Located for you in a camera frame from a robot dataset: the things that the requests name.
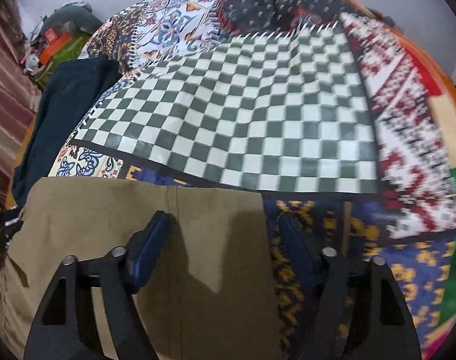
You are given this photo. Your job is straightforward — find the orange box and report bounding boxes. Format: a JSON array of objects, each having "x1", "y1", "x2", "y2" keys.
[{"x1": 39, "y1": 28, "x2": 72, "y2": 65}]

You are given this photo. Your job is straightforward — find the patchwork patterned bedsheet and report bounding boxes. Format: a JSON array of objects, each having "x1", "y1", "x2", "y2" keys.
[{"x1": 50, "y1": 0, "x2": 456, "y2": 349}]

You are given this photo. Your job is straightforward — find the green patterned bag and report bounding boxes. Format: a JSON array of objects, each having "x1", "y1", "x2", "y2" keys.
[{"x1": 33, "y1": 32, "x2": 90, "y2": 91}]

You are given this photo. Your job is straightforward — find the striped maroon curtain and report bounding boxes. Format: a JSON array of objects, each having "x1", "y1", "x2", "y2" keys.
[{"x1": 0, "y1": 0, "x2": 41, "y2": 202}]

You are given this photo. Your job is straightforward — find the dark navy folded garment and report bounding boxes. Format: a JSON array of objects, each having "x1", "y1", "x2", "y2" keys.
[{"x1": 11, "y1": 55, "x2": 121, "y2": 206}]

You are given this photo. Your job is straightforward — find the khaki cargo pants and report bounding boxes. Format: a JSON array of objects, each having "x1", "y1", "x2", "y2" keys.
[{"x1": 0, "y1": 177, "x2": 283, "y2": 359}]

